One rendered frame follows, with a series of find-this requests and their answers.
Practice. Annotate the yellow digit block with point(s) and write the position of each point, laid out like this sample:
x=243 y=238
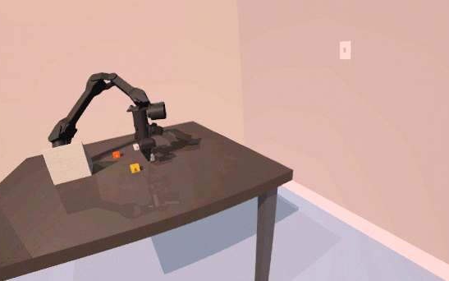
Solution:
x=135 y=168

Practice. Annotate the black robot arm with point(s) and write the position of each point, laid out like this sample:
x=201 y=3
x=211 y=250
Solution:
x=65 y=129

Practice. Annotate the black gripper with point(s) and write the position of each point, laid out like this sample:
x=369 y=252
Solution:
x=145 y=142

